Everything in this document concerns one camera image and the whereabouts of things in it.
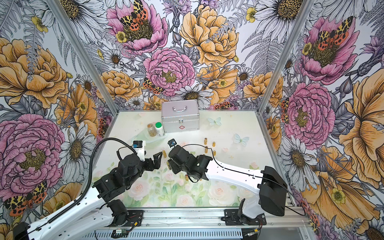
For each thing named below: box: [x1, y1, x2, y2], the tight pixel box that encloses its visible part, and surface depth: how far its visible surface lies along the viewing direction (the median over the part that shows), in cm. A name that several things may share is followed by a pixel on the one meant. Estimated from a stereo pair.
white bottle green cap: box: [154, 121, 164, 137], surface depth 104 cm
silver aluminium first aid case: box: [161, 99, 200, 133], surface depth 104 cm
